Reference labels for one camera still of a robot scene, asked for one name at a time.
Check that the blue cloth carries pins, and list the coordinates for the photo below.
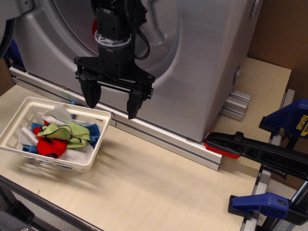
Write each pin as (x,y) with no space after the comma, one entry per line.
(29,140)

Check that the grey toy washing machine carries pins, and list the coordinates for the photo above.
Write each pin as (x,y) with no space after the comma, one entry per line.
(197,47)

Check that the black red bar clamp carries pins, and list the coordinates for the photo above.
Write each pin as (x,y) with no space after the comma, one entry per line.
(275,158)

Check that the green cloth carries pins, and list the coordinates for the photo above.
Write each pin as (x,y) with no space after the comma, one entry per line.
(76,135)

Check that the white plastic basket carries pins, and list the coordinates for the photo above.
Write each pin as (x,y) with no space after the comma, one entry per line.
(32,110)

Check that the washing machine door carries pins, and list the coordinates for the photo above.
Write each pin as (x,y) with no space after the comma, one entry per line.
(9,11)

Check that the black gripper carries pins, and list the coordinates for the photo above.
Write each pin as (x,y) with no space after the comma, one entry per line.
(114,67)

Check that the blue Irwin clamp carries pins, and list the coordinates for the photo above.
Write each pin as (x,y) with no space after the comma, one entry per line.
(292,118)

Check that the grey cloth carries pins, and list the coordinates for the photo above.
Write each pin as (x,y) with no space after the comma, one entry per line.
(80,155)

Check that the red cloth in basket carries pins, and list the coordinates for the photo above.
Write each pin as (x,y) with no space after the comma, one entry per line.
(50,147)

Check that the short aluminium rail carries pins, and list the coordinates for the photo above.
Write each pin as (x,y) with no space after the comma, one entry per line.
(236,105)

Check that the blue clamp lower jaw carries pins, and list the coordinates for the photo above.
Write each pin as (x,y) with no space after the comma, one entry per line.
(269,205)

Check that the red cloth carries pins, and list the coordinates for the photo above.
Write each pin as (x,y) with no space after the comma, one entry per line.
(50,147)
(94,26)

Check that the long aluminium rail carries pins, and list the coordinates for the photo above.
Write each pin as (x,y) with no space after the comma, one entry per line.
(192,150)

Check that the blue clamp behind machine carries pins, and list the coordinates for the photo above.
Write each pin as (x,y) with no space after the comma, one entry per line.
(13,58)

